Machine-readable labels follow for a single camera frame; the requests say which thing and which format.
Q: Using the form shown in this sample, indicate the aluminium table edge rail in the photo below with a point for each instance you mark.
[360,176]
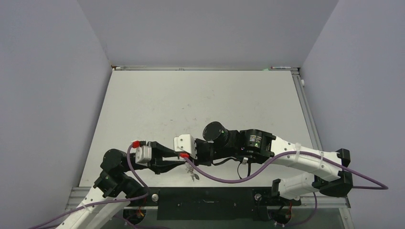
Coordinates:
[304,103]

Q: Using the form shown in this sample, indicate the steel oval key holder plate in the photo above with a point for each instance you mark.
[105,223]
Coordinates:
[189,169]

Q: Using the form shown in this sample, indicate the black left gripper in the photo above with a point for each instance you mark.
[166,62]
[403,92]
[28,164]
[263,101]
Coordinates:
[158,151]

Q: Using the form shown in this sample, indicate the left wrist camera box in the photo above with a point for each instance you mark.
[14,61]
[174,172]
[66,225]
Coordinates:
[143,152]

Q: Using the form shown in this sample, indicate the marker pen on rail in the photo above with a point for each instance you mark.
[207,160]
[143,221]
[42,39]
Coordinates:
[280,68]

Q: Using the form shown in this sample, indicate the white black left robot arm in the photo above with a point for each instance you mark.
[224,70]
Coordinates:
[118,184]

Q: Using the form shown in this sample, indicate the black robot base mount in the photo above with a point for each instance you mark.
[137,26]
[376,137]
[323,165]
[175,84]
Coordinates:
[211,203]

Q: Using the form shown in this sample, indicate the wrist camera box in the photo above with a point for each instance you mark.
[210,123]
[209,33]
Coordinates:
[143,152]
[185,143]

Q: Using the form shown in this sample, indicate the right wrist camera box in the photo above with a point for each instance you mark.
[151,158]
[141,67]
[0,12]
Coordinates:
[185,143]

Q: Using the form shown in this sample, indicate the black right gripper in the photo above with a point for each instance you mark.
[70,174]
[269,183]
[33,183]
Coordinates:
[199,161]

